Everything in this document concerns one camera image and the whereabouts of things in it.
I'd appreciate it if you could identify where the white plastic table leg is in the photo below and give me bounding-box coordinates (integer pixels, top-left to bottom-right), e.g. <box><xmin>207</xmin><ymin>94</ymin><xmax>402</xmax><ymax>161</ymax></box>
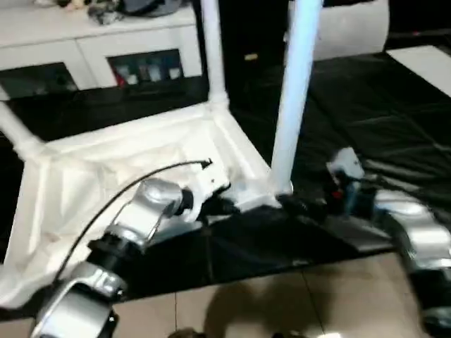
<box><xmin>0</xmin><ymin>84</ymin><xmax>47</xmax><ymax>159</ymax></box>
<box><xmin>200</xmin><ymin>0</ymin><xmax>230</xmax><ymax>106</ymax></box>
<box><xmin>270</xmin><ymin>0</ymin><xmax>323</xmax><ymax>198</ymax></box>

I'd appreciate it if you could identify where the white plastic table top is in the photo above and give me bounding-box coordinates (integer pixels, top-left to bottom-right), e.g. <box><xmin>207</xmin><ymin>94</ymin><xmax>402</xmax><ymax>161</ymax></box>
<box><xmin>0</xmin><ymin>100</ymin><xmax>295</xmax><ymax>307</ymax></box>

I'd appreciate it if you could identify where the black work mat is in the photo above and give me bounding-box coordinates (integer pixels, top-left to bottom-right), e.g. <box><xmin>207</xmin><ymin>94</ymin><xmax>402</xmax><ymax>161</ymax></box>
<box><xmin>0</xmin><ymin>52</ymin><xmax>451</xmax><ymax>311</ymax></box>

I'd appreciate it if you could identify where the white flat board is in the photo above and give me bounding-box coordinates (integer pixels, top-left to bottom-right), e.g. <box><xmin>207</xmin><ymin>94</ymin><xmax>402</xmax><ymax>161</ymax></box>
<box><xmin>385</xmin><ymin>44</ymin><xmax>451</xmax><ymax>99</ymax></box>

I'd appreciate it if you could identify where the grey cushion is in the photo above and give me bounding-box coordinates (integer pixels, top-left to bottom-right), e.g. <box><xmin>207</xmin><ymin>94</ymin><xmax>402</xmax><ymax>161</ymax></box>
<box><xmin>283</xmin><ymin>0</ymin><xmax>390</xmax><ymax>63</ymax></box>

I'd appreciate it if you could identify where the black box with yellow label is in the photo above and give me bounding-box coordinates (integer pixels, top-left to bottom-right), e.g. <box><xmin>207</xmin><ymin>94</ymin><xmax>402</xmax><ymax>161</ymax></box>
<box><xmin>193</xmin><ymin>0</ymin><xmax>293</xmax><ymax>103</ymax></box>

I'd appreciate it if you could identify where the grey rounded device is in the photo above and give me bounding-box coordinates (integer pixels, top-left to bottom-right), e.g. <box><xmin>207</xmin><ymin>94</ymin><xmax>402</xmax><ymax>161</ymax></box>
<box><xmin>121</xmin><ymin>0</ymin><xmax>193</xmax><ymax>17</ymax></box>

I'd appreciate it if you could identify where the dark tangled small object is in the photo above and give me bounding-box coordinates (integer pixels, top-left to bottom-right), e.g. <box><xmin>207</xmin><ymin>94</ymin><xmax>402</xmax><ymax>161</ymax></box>
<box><xmin>87</xmin><ymin>3</ymin><xmax>124</xmax><ymax>26</ymax></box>

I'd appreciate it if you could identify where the white cabinet with glass doors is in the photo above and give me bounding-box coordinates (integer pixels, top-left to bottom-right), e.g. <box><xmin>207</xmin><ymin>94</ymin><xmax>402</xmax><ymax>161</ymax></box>
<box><xmin>0</xmin><ymin>3</ymin><xmax>209</xmax><ymax>96</ymax></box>

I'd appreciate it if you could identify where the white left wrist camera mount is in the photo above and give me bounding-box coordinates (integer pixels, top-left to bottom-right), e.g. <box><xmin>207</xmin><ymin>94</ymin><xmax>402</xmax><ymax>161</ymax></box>
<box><xmin>183</xmin><ymin>165</ymin><xmax>232</xmax><ymax>223</ymax></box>

